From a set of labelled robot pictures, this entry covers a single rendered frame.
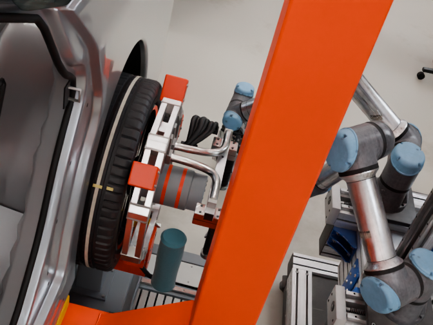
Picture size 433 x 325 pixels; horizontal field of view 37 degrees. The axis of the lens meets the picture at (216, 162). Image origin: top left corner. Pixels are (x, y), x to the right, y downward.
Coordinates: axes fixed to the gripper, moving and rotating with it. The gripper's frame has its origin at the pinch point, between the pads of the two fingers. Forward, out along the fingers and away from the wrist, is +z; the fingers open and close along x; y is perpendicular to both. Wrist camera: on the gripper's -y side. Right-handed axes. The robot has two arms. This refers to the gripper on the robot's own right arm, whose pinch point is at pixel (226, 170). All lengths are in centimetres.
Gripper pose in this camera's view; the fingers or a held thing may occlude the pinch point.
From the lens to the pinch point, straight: 231.0
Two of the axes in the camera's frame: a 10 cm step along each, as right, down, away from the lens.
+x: 9.7, 2.3, 0.2
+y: 1.9, -7.3, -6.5
